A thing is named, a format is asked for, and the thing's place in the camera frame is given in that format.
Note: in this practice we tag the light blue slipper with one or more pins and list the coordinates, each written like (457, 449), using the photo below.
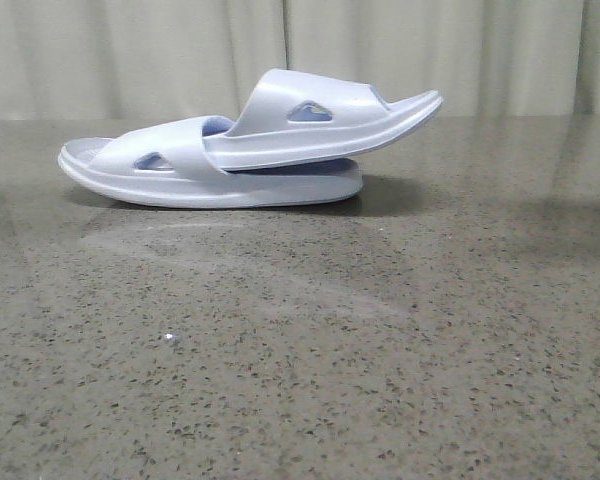
(294, 117)
(171, 165)

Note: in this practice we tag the grey-green pleated curtain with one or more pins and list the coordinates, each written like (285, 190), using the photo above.
(172, 59)

